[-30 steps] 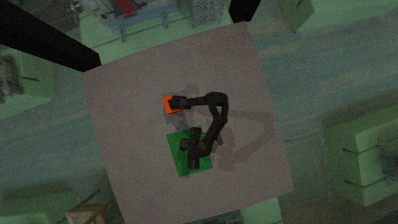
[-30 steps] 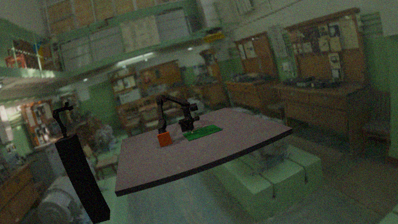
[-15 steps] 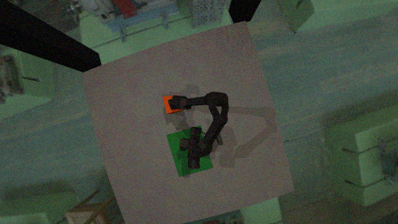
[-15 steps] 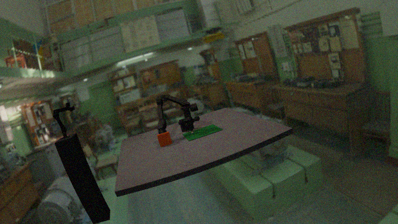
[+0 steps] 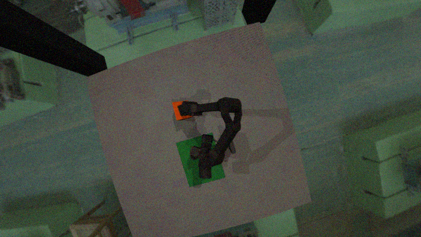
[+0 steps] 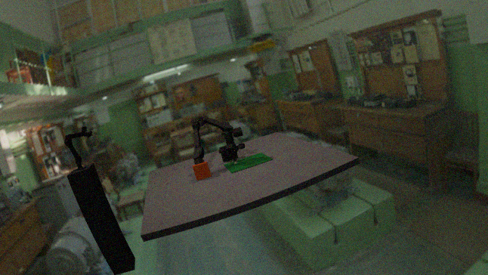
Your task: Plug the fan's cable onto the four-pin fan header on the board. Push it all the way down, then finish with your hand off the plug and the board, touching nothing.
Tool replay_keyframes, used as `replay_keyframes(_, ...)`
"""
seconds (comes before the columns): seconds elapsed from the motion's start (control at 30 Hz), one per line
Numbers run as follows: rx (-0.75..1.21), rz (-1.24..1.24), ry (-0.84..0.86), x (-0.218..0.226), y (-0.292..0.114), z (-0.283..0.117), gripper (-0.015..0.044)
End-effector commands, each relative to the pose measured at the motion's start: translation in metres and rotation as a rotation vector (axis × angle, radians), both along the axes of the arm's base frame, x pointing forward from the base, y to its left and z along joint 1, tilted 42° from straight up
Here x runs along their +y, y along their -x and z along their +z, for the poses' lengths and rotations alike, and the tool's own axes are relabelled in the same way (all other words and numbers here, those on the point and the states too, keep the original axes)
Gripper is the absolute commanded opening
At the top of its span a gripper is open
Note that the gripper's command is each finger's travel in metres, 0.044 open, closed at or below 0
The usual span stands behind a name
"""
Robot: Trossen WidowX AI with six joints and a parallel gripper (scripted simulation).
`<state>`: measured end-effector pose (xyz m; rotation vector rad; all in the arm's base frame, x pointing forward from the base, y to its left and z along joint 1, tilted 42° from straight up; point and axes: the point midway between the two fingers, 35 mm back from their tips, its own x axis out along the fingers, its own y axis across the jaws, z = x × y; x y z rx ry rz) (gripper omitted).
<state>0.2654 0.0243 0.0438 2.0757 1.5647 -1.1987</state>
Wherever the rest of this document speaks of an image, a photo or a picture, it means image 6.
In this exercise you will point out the green circuit board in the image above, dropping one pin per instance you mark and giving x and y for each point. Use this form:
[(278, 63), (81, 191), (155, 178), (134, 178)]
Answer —
[(247, 162)]

